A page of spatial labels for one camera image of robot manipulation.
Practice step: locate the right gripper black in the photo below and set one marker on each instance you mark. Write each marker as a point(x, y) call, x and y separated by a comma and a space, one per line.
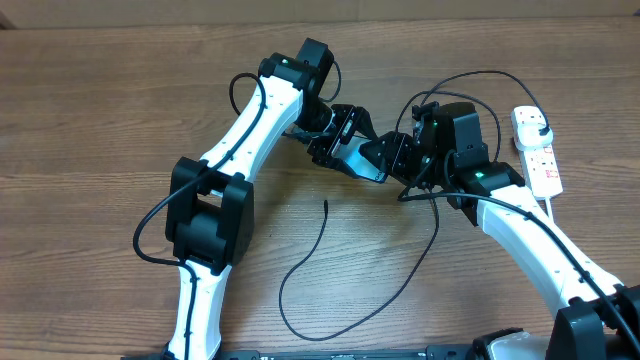
point(385, 143)

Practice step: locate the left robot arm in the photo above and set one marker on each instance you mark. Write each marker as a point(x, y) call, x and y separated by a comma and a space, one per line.
point(210, 218)

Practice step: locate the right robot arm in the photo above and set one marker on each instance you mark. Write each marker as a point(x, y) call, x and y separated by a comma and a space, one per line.
point(595, 315)

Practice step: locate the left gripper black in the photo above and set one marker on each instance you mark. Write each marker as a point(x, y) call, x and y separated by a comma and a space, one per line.
point(324, 149)

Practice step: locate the white power strip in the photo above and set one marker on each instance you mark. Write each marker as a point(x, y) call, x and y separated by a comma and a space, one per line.
point(539, 166)

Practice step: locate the smartphone with blue screen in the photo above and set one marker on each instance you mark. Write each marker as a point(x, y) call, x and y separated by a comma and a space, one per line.
point(362, 167)

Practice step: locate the white charger plug adapter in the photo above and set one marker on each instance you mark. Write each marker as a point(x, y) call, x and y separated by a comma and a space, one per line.
point(529, 137)

